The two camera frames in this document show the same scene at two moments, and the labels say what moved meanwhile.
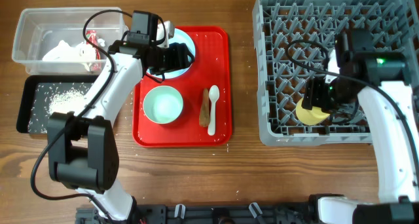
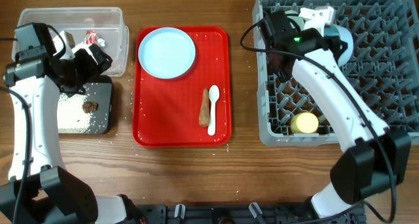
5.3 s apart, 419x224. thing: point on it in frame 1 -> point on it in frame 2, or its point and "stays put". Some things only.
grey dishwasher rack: (294, 31) stays put
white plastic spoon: (213, 94) stays put
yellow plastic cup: (309, 116) -> (304, 122)
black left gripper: (180, 57) -> (91, 69)
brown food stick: (205, 109) stays put
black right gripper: (313, 96) -> (331, 41)
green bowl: (163, 105) -> (296, 21)
